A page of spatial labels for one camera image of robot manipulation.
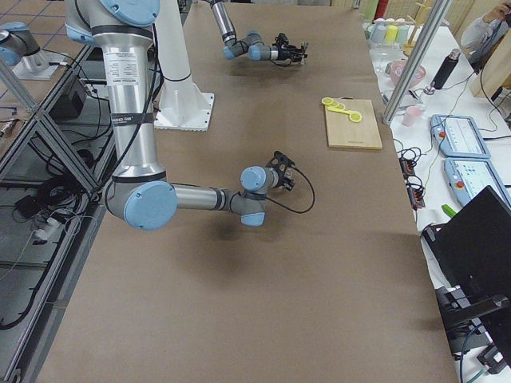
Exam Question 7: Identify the lemon slice on knife tip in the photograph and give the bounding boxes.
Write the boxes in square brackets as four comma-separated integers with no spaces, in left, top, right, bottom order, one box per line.
[349,113,362,123]

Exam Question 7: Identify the lower teach pendant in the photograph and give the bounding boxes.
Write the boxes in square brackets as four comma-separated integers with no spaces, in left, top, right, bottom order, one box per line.
[444,157,510,207]

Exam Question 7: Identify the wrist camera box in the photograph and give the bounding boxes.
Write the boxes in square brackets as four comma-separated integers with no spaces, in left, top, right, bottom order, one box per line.
[266,151,295,172]
[274,33,289,49]

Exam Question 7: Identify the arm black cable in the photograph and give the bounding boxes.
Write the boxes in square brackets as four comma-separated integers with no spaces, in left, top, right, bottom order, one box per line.
[265,167,316,215]

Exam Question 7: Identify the wooden cutting board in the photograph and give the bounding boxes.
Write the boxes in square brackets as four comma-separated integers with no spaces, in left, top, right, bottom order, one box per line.
[323,98,382,150]

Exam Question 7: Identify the steel double jigger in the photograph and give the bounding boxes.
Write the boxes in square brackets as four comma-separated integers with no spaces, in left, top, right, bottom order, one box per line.
[300,41,308,65]

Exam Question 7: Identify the black bottle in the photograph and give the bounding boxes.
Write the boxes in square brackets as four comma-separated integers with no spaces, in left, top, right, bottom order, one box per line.
[431,49,461,89]

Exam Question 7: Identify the seated person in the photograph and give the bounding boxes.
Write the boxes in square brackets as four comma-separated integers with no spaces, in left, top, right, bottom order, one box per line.
[460,1,510,52]

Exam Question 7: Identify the aluminium frame post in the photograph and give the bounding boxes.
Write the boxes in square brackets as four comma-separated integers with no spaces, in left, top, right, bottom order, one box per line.
[382,0,453,125]

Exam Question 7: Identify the green marker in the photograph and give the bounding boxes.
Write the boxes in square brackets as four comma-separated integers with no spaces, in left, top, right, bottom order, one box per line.
[441,204,457,219]

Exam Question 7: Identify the pink cup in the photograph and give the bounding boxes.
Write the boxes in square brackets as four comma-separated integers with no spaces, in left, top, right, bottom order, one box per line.
[402,106,423,127]

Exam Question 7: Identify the pink bowl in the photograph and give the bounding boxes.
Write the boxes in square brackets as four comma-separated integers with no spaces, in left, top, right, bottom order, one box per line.
[389,60,427,87]

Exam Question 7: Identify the yellow cup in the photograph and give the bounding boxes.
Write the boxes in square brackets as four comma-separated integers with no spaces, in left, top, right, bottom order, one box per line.
[383,25,398,45]

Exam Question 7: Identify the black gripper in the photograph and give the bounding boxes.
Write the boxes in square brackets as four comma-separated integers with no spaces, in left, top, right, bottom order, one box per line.
[275,168,295,191]
[277,45,307,63]

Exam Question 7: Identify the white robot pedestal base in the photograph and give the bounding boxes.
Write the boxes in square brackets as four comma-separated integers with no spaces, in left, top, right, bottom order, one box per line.
[154,0,215,132]

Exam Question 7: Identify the teach pendant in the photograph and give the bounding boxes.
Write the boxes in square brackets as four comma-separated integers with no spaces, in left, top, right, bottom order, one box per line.
[430,114,491,159]
[444,157,510,207]

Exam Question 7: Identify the upper teach pendant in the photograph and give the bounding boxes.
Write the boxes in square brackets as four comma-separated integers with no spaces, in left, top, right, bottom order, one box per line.
[430,114,491,159]

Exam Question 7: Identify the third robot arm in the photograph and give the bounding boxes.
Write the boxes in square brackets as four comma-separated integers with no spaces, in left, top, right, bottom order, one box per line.
[1,22,58,81]

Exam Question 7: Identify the power strip with cables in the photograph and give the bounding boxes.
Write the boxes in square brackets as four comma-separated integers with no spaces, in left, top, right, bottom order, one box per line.
[397,147,426,211]

